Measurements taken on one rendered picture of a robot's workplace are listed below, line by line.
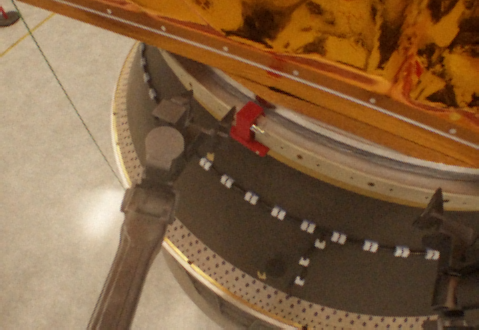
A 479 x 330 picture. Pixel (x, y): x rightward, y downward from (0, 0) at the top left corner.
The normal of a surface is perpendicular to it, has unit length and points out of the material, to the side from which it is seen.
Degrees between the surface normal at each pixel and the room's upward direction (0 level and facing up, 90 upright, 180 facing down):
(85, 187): 0
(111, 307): 23
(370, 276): 62
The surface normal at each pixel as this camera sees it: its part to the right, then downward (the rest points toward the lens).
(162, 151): 0.22, -0.44
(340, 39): -0.33, 0.80
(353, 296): -0.18, 0.47
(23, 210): 0.03, -0.55
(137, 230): 0.27, -0.75
